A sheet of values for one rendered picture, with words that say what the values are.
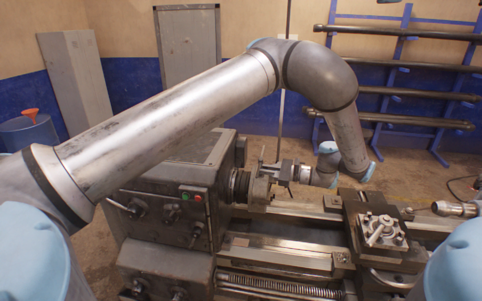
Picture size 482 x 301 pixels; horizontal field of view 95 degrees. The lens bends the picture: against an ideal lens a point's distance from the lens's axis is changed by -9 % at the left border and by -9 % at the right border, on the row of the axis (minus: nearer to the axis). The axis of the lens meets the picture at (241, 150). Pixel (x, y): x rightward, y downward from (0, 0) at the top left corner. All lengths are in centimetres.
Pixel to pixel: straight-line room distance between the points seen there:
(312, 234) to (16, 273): 152
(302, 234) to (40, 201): 143
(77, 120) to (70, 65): 88
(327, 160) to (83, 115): 393
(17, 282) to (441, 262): 35
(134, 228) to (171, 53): 349
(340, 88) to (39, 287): 54
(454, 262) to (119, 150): 41
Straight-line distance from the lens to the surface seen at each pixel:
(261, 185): 120
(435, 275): 29
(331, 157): 104
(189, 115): 43
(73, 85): 435
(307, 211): 159
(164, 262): 140
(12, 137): 366
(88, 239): 292
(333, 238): 165
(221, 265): 148
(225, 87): 47
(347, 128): 69
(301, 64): 54
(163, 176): 111
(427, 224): 182
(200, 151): 117
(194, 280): 134
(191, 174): 106
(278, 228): 162
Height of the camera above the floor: 190
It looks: 29 degrees down
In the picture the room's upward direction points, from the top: straight up
